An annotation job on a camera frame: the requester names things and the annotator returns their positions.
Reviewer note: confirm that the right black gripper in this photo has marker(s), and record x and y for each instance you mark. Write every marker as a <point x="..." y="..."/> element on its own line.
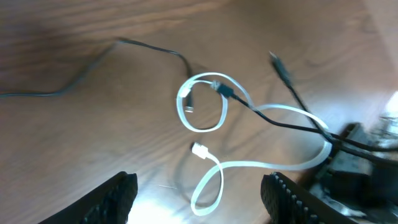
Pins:
<point x="355" y="187"/>

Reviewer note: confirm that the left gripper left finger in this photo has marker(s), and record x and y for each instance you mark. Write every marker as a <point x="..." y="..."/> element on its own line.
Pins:
<point x="109" y="203"/>

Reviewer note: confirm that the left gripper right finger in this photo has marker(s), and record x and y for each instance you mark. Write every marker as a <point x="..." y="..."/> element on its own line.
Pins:
<point x="288" y="203"/>

